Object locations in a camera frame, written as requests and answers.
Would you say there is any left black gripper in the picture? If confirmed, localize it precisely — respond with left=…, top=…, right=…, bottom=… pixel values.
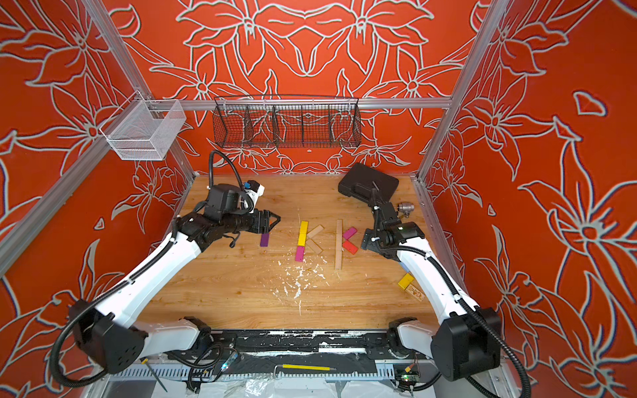
left=222, top=206, right=283, bottom=235

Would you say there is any purple building block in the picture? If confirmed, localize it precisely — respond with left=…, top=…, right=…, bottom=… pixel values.
left=260, top=233, right=270, bottom=247

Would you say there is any magenta block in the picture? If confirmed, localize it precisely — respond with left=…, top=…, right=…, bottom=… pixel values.
left=343, top=227, right=358, bottom=240
left=295, top=245, right=305, bottom=262

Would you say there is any red building block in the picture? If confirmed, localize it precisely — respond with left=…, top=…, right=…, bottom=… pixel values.
left=342, top=240, right=358, bottom=255

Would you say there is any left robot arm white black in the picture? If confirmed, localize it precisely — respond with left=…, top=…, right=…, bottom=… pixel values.
left=47, top=177, right=280, bottom=388

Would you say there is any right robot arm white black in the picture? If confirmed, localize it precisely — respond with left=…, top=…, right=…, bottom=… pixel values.
left=361, top=183, right=532, bottom=397

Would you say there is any small silver metal fitting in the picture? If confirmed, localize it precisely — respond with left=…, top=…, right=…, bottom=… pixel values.
left=396, top=202, right=415, bottom=218

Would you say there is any black plastic tool case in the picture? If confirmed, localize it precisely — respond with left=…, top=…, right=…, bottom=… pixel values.
left=338, top=164, right=399, bottom=207

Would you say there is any printed natural wood block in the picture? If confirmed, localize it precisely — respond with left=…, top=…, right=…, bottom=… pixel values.
left=406, top=285, right=425, bottom=302

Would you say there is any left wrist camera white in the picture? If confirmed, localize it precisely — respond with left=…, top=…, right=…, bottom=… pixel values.
left=244, top=180, right=265, bottom=207

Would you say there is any black wire wall basket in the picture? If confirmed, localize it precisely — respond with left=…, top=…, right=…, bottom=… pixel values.
left=212, top=96, right=363, bottom=149

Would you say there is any yellow pencil on rail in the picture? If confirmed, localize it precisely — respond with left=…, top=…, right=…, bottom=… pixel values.
left=281, top=364, right=334, bottom=372

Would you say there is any white mesh wall basket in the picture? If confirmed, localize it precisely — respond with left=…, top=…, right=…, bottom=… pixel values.
left=102, top=100, right=186, bottom=161

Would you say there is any screwdriver yellow black handle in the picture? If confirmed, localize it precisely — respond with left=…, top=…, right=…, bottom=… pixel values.
left=141, top=358, right=168, bottom=393

